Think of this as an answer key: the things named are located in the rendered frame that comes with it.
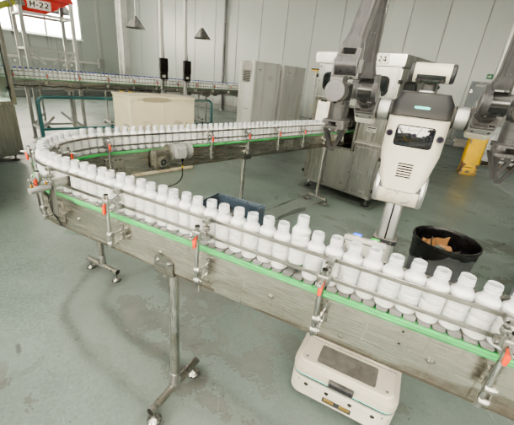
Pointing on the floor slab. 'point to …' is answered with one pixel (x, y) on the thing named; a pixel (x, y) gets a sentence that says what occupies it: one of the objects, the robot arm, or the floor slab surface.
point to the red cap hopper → (46, 49)
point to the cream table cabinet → (152, 114)
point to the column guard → (472, 157)
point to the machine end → (363, 148)
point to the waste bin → (421, 250)
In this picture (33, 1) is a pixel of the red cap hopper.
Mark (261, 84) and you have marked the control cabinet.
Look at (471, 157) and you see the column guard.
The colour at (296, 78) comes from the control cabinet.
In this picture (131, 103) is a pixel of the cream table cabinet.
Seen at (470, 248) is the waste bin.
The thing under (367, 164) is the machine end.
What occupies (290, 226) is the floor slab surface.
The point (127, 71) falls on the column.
